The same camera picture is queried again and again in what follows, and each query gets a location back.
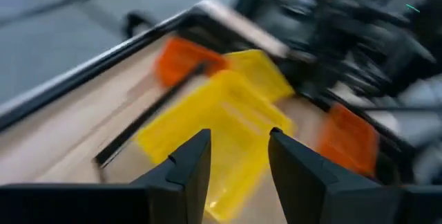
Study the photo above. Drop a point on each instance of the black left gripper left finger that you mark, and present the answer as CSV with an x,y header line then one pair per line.
x,y
179,189

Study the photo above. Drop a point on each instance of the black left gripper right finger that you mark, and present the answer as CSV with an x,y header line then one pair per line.
x,y
310,189

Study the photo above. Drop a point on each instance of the orange plastic basket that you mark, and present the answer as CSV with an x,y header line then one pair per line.
x,y
183,61
348,137

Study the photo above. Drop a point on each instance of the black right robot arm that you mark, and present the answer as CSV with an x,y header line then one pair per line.
x,y
345,27

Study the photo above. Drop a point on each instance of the black hooked frame bracket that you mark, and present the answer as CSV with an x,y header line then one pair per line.
x,y
129,20

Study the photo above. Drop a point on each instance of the black aluminium table frame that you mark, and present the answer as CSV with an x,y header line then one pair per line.
x,y
86,73

